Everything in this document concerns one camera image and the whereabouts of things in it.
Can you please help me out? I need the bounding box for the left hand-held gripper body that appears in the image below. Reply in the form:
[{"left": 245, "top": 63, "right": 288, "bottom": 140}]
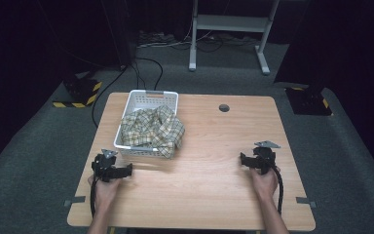
[{"left": 91, "top": 148, "right": 123, "bottom": 183}]

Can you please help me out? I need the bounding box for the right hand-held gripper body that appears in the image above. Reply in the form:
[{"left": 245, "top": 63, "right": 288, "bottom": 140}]
[{"left": 250, "top": 139, "right": 281, "bottom": 176}]

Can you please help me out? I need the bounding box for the person's left hand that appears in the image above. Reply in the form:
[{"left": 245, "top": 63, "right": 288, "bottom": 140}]
[{"left": 87, "top": 174, "right": 122, "bottom": 209}]

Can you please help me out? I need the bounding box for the person's right hand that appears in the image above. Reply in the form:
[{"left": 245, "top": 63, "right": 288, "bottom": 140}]
[{"left": 249, "top": 166, "right": 281, "bottom": 205}]

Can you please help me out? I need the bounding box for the plaid cloth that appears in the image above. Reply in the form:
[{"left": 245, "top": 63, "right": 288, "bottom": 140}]
[{"left": 119, "top": 103, "right": 186, "bottom": 160}]

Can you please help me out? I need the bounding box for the black yellow striped stand base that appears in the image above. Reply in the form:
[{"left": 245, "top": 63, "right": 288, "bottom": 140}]
[
  {"left": 284, "top": 83, "right": 334, "bottom": 117},
  {"left": 52, "top": 71, "right": 103, "bottom": 109}
]

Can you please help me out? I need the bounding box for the white plastic basket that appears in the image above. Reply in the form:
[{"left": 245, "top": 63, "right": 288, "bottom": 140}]
[{"left": 113, "top": 89, "right": 180, "bottom": 160}]

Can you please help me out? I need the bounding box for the white metal stand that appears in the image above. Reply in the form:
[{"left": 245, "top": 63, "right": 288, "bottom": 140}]
[{"left": 188, "top": 0, "right": 281, "bottom": 76}]

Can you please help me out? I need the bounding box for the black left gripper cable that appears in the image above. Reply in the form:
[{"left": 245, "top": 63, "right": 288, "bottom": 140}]
[{"left": 90, "top": 176, "right": 99, "bottom": 219}]

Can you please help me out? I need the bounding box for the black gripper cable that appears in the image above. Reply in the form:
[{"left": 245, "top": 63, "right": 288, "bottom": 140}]
[
  {"left": 272, "top": 165, "right": 285, "bottom": 216},
  {"left": 90, "top": 176, "right": 99, "bottom": 219}
]

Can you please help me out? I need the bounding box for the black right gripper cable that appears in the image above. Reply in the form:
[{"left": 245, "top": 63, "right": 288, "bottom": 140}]
[{"left": 272, "top": 165, "right": 285, "bottom": 216}]

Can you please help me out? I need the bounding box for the grey table bracket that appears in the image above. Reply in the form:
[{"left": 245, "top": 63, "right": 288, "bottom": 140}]
[
  {"left": 295, "top": 196, "right": 318, "bottom": 210},
  {"left": 63, "top": 195, "right": 87, "bottom": 209}
]

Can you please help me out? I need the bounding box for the black floor cable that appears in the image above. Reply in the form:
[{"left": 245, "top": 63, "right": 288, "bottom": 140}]
[{"left": 91, "top": 57, "right": 164, "bottom": 129}]

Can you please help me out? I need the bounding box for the bundle of floor cables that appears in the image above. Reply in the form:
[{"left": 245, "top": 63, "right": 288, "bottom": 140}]
[{"left": 136, "top": 29, "right": 261, "bottom": 54}]

